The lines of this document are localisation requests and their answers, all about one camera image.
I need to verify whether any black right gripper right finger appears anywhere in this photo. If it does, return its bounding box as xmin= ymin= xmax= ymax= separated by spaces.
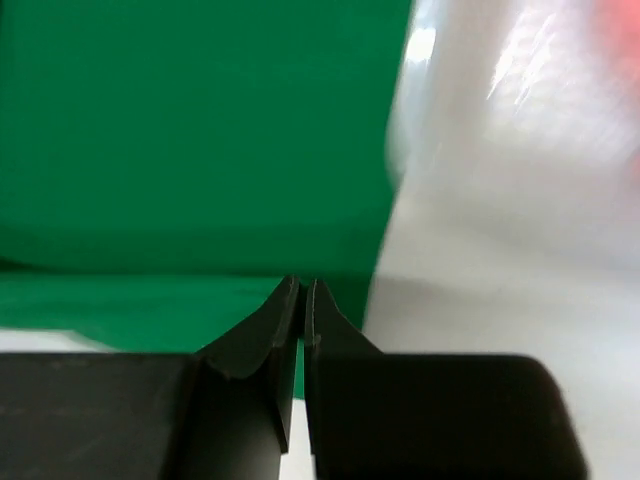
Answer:
xmin=304 ymin=280 xmax=589 ymax=479

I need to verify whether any green t shirt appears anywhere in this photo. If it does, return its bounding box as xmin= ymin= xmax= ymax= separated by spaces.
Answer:
xmin=0 ymin=0 xmax=419 ymax=401

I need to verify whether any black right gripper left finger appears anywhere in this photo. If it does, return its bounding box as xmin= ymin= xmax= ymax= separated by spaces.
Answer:
xmin=1 ymin=275 xmax=300 ymax=479

